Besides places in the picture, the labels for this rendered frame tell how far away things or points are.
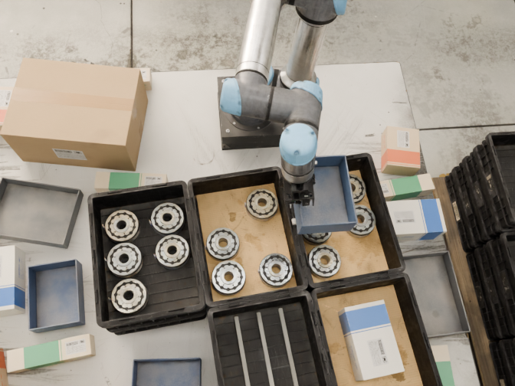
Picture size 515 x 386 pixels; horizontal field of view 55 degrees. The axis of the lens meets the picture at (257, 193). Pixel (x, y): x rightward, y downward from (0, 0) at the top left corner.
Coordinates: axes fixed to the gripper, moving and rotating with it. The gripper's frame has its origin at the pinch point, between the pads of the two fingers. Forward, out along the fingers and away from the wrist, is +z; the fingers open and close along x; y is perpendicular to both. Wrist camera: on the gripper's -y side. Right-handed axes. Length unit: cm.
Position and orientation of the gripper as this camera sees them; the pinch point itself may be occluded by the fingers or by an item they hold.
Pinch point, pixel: (296, 193)
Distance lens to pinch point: 133.0
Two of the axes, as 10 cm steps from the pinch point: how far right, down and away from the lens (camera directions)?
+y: 0.6, 9.3, -3.7
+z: 0.7, 3.7, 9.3
